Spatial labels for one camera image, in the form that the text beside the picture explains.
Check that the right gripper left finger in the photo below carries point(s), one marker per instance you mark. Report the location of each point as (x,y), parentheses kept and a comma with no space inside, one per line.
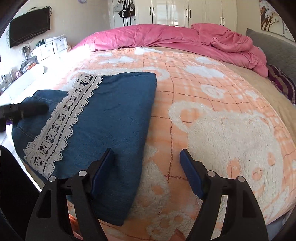
(50,218)

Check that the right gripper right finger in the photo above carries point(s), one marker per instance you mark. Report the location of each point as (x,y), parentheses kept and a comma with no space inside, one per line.
(243,217)

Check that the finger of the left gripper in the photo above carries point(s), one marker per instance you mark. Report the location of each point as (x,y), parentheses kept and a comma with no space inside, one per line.
(23,110)

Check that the blue denim pants lace trim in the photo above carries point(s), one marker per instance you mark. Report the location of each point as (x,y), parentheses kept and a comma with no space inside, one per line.
(99,112)

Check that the white bedroom door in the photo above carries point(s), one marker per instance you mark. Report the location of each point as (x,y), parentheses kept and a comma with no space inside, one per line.
(115,20)

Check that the person's right hand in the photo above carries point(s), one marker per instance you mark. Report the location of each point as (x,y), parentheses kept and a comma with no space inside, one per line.
(178,236)

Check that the white low tv counter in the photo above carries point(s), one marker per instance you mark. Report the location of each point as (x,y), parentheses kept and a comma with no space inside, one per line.
(24,86)

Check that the white drawer cabinet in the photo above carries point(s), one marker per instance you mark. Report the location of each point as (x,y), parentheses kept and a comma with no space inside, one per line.
(51,46)

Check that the peach bear fleece blanket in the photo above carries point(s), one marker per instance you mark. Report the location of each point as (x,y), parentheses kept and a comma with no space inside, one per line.
(230,144)

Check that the beige bed sheet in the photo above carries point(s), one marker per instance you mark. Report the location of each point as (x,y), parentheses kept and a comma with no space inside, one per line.
(191,78)

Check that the purple striped pillow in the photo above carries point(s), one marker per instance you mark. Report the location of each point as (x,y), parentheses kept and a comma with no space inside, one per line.
(282,82)

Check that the hanging bags on door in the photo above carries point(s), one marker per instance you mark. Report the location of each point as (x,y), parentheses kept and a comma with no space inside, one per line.
(125,9)

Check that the pink duvet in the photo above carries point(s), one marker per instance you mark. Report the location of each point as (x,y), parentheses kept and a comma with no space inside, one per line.
(211,40)

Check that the grey quilted headboard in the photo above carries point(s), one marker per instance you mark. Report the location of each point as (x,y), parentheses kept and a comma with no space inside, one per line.
(278,52)

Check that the white glossy wardrobe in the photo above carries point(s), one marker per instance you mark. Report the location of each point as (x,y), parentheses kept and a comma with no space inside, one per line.
(184,13)

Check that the black wall television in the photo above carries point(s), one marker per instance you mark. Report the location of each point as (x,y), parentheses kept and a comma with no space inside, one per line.
(29,25)

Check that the floral wall painting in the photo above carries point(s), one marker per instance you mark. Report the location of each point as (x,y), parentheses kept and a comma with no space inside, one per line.
(271,21)

